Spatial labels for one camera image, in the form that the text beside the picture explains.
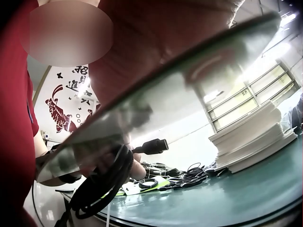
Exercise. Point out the person's right fingers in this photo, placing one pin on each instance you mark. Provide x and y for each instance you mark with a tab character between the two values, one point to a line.
208	63

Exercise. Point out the person's left fingers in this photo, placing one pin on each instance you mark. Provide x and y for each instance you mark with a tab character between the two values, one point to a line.
137	169

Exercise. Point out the clear plastic bag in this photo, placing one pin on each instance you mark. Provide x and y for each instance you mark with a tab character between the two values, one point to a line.
165	99

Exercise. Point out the person's left hand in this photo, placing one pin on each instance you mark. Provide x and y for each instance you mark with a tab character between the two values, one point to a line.
111	160

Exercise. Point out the green packaging card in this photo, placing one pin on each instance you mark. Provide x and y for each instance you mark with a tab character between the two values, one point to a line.
163	183

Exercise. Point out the barred window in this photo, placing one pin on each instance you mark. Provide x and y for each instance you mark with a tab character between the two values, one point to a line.
251	99

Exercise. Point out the stack of white sheets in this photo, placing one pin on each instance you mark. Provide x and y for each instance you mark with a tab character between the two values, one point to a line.
251	139

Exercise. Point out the person's body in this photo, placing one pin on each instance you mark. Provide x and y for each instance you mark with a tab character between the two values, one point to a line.
14	118

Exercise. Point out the red fish wall decal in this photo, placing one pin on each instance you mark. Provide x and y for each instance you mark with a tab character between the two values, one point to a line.
60	113

